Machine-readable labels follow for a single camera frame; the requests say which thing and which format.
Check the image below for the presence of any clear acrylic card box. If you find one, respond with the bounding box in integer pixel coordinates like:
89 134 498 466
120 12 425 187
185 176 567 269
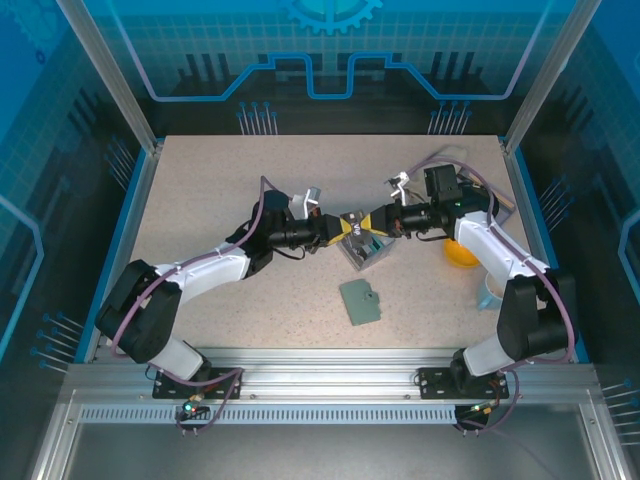
335 233 394 274

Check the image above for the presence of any green card holder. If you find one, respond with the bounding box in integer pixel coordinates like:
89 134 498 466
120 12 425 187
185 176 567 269
338 278 385 329

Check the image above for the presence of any orange plastic bowl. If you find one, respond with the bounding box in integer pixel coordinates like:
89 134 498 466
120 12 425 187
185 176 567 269
443 238 479 271

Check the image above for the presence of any beige folded cloth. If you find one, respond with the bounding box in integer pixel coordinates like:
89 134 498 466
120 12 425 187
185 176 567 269
437 143 470 164

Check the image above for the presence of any lavender rectangular tray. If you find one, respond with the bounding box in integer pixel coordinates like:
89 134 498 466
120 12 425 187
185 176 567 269
459 162 516 229

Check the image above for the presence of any light blue mug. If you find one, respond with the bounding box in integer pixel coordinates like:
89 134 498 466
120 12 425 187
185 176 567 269
474 272 506 312

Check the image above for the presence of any small LED connector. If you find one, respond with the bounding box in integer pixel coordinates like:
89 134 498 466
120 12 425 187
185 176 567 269
467 399 502 419
180 393 210 420

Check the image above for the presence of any metal bottom pan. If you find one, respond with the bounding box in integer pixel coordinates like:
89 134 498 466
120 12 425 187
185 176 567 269
29 389 626 480

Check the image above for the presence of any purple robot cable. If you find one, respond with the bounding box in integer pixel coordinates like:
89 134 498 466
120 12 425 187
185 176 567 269
407 155 576 436
110 175 296 436

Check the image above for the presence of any aluminium front rail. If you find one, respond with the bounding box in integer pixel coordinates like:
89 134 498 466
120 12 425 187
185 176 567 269
67 347 596 401

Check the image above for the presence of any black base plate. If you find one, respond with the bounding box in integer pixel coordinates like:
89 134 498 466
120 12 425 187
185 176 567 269
152 367 244 401
417 367 511 400

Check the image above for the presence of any slotted cable duct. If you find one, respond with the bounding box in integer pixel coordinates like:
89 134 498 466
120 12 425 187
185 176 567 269
78 405 459 426

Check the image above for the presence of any aluminium frame post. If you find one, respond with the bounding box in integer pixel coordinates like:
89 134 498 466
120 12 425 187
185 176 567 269
502 0 604 154
54 0 164 154

